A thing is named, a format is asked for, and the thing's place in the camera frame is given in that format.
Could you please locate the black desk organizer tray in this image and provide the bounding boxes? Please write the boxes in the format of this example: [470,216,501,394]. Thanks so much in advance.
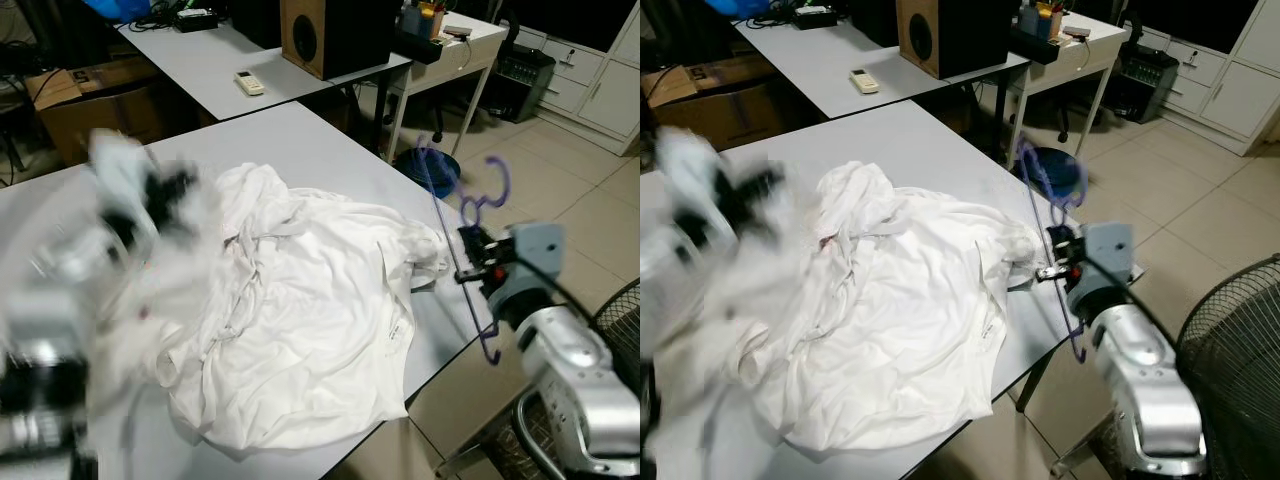
[1010,0,1093,66]
[392,0,476,66]

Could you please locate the small white desk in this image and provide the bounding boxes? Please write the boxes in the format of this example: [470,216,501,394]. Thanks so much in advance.
[383,10,509,163]
[1005,10,1129,166]

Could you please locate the brown cardboard box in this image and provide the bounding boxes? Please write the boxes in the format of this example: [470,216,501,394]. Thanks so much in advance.
[645,55,793,156]
[25,58,166,166]

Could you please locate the plain white t-shirt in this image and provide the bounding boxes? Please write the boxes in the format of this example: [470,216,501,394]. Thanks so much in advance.
[140,160,453,453]
[742,160,1048,453]

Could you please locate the white drawer cabinet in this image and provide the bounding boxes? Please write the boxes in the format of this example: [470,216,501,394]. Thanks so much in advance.
[515,25,641,156]
[1150,10,1280,156]

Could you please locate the wooden front black speaker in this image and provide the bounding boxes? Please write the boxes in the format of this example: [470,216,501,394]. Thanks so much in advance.
[895,0,1016,81]
[280,0,403,81]

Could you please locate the purple plastic clothes hanger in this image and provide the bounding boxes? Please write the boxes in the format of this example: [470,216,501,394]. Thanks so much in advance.
[413,135,513,366]
[1013,135,1093,366]

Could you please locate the black wire guard fan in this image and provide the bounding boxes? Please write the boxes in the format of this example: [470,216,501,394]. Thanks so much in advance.
[590,280,641,386]
[1175,255,1280,480]

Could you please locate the blue plastic container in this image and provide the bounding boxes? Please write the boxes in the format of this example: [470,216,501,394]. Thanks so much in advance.
[82,0,151,23]
[705,0,771,19]

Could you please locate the round blue waste bin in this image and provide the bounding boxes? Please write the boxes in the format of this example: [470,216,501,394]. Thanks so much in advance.
[393,148,463,201]
[1015,145,1089,201]

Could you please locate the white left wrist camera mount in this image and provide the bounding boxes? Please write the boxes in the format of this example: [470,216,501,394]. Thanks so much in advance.
[88,128,153,216]
[655,128,723,216]

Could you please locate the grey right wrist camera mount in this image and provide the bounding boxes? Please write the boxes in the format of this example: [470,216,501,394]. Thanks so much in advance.
[492,222,566,326]
[1068,222,1138,321]

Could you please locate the plain black box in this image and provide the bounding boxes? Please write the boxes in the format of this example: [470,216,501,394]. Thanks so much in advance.
[848,0,901,46]
[228,0,286,49]

